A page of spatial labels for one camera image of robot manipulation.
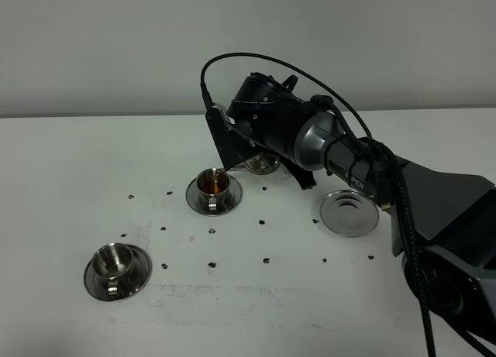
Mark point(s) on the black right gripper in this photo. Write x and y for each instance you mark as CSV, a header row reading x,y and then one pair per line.
x,y
281,141

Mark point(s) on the stainless steel teapot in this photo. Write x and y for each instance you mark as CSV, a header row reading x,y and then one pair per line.
x,y
259,164

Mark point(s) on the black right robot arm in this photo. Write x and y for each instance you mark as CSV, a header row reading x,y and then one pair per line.
x,y
443,223

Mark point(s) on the teapot steel saucer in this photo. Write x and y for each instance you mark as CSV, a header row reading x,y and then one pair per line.
x,y
349,214

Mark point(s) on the far steel saucer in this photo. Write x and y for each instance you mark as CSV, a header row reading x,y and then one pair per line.
x,y
231,202

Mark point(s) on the far steel teacup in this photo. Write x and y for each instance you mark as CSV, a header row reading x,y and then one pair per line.
x,y
213,188

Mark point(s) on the steel teacup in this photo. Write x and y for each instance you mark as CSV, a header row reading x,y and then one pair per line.
x,y
213,188
112,265

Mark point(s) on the near steel saucer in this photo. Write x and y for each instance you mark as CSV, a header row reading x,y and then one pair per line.
x,y
139,276

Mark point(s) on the near steel teacup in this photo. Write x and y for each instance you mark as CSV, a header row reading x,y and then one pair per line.
x,y
112,265

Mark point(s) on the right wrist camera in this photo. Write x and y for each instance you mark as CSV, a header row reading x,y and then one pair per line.
x,y
232,148

